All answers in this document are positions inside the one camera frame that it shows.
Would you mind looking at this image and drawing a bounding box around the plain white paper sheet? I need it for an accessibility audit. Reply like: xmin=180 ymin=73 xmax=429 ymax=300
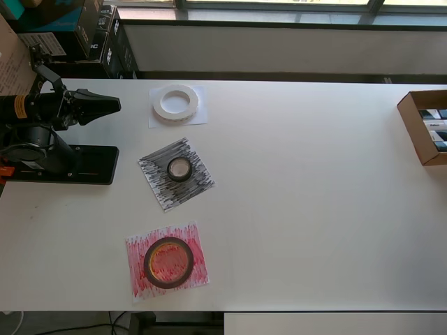
xmin=148 ymin=86 xmax=210 ymax=129

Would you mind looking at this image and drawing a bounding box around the white tape roll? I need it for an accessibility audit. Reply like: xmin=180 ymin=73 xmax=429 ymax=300
xmin=152 ymin=83 xmax=200 ymax=126

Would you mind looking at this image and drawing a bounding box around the black cardboard box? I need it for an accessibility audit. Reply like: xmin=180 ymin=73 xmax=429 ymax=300
xmin=101 ymin=5 xmax=140 ymax=80

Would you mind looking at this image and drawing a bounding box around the red scribbled paper sheet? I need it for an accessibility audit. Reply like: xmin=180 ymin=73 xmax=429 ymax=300
xmin=125 ymin=219 xmax=210 ymax=304

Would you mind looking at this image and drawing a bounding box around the red 3M tape roll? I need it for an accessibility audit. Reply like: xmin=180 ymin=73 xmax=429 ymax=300
xmin=143 ymin=237 xmax=195 ymax=290

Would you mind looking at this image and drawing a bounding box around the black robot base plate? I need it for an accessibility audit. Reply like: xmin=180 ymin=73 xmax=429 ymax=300
xmin=6 ymin=144 xmax=120 ymax=186

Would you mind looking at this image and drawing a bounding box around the open cardboard tray box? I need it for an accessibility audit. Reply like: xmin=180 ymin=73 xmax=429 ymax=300
xmin=397 ymin=89 xmax=447 ymax=167

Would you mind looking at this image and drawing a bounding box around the black floor cable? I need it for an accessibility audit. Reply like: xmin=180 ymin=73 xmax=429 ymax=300
xmin=107 ymin=310 xmax=132 ymax=335

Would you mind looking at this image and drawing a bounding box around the black tape roll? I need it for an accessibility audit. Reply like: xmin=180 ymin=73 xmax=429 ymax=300
xmin=166 ymin=156 xmax=192 ymax=183

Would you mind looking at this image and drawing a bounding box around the white floor cable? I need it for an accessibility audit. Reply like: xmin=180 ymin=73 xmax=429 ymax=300
xmin=0 ymin=309 xmax=25 ymax=335

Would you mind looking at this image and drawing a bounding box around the black scribbled paper sheet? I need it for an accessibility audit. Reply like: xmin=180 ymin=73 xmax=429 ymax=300
xmin=138 ymin=137 xmax=217 ymax=213

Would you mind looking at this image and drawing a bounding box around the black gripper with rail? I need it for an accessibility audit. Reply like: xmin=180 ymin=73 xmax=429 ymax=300
xmin=51 ymin=88 xmax=122 ymax=132

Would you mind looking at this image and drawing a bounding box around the black table leg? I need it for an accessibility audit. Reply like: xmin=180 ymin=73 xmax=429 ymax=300
xmin=129 ymin=311 xmax=157 ymax=335

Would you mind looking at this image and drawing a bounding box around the large GX760A cardboard box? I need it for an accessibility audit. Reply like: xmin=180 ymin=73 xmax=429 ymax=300
xmin=0 ymin=13 xmax=49 ymax=97

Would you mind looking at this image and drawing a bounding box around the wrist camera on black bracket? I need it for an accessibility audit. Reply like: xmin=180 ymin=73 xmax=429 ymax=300
xmin=27 ymin=41 xmax=67 ymax=95

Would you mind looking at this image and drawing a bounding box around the black box teal graphic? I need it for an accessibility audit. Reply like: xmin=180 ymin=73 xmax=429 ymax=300
xmin=6 ymin=0 xmax=105 ymax=64

